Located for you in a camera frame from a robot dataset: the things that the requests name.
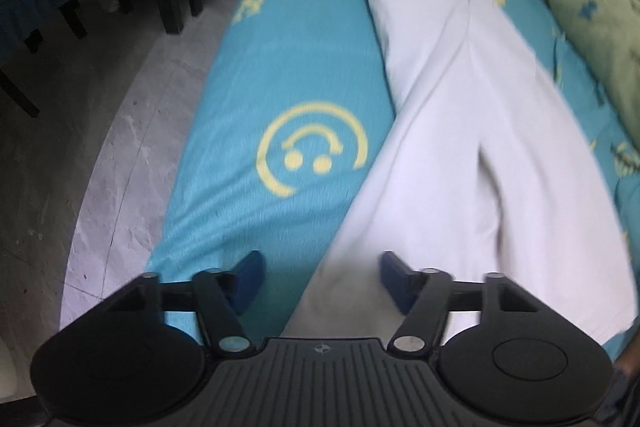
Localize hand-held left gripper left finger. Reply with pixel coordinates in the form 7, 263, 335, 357
102, 250, 267, 354

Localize green blanket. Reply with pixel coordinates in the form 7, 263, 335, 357
522, 0, 640, 134

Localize blue smiley print bedsheet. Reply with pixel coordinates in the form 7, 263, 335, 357
144, 0, 640, 358

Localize white pants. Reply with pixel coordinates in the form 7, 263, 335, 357
280, 0, 638, 344

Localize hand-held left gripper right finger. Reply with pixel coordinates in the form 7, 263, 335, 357
379, 251, 547, 354

